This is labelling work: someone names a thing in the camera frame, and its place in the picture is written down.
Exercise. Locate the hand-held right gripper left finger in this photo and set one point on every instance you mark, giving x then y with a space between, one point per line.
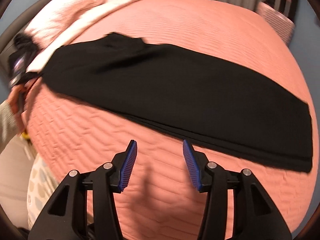
129 165

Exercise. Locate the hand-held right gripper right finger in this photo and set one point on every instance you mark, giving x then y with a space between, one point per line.
191 165

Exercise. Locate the black pants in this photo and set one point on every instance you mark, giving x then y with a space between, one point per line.
162 80

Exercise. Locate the person's left hand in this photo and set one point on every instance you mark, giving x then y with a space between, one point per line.
16 100

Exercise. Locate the fluffy pale pink blanket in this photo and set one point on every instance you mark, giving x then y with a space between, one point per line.
57 12

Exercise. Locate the cloud printed cloth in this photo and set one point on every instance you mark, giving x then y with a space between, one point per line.
42 187

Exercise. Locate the salmon pink quilted bedspread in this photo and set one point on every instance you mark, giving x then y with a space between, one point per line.
200 25

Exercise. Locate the black chair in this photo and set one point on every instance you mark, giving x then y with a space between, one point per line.
295 2

